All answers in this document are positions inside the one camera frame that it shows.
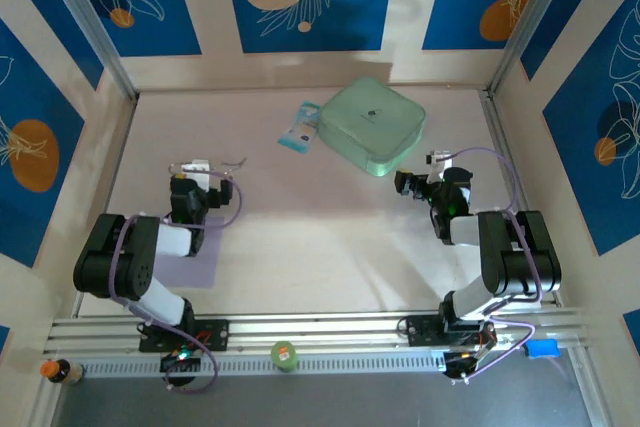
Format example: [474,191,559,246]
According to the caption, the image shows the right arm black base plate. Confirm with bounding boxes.
[403,314,496,348]

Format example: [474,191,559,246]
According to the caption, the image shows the metal tongs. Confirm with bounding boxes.
[168,156,249,178]

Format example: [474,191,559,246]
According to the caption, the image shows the grey slotted cable duct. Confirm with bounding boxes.
[74,350,451,379]

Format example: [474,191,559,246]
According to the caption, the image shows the aluminium mounting rail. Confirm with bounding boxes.
[42,305,599,356]

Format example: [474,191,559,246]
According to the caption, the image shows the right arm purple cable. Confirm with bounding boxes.
[434,146,545,384]

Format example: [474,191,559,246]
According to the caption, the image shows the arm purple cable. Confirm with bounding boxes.
[434,146,545,384]
[108,169,245,394]

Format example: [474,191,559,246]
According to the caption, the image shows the black controller board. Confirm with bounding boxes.
[443,348,484,381]
[159,350,202,374]

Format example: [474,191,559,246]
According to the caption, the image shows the aluminium frame post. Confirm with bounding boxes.
[37,0,140,101]
[487,0,617,98]

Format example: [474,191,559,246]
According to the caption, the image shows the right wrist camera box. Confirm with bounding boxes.
[426,149,454,183]

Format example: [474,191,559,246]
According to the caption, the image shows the aluminium side rail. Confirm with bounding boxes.
[479,89,559,308]

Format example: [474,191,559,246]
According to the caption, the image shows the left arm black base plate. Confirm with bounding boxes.
[138,319,231,353]

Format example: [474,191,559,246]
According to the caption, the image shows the mint green zip pouch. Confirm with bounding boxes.
[317,75,428,179]

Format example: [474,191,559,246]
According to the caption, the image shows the blue box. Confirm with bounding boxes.
[523,338,560,360]

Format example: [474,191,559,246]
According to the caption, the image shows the brown bottle with orange cap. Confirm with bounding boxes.
[39,357,85,387]

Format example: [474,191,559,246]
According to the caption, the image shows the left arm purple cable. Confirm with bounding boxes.
[108,169,245,394]

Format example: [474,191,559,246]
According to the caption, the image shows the blue wet wipes packet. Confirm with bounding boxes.
[277,100,321,153]

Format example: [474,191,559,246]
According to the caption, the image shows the green jar with orange label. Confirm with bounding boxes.
[270,340,300,374]

